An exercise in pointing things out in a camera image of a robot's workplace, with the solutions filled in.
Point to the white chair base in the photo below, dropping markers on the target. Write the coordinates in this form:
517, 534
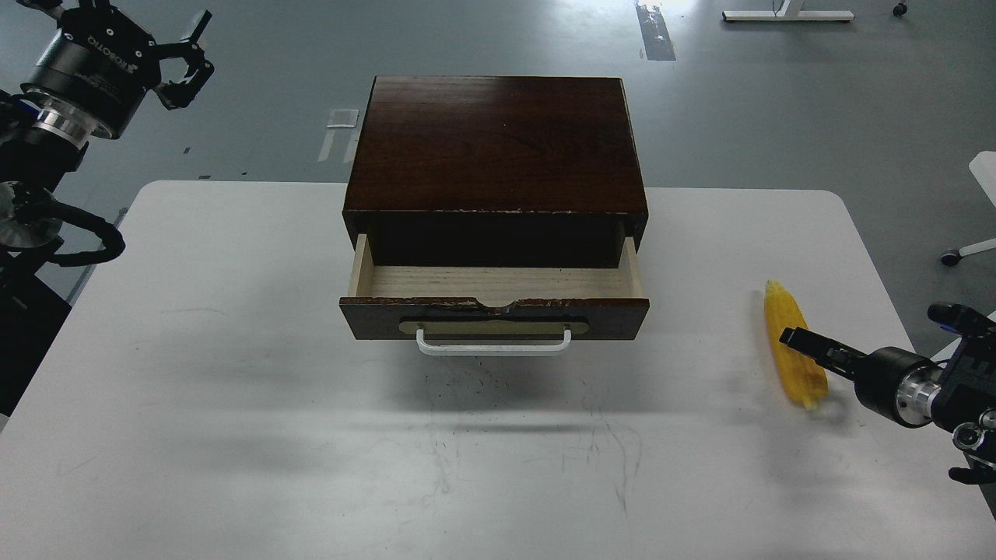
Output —
952, 257

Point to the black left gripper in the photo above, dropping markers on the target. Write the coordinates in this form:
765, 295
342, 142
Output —
104, 63

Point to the yellow corn cob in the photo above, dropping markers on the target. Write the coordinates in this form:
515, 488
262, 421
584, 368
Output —
803, 382

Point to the wooden drawer with white handle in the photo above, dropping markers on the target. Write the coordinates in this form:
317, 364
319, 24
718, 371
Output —
494, 310

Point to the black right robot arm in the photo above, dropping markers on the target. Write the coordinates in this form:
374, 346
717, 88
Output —
965, 404

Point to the dark wooden drawer box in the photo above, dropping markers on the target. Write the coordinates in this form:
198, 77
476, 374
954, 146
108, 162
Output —
513, 171

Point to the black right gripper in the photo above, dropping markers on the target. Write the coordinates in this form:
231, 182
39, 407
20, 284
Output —
892, 382

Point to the white desk leg base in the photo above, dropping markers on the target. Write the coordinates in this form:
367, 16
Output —
788, 12

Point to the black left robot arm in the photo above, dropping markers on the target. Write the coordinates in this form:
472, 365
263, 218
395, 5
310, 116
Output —
41, 143

